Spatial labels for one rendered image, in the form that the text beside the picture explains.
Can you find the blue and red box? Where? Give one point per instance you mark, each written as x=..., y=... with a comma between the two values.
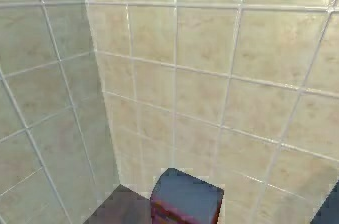
x=185, y=198

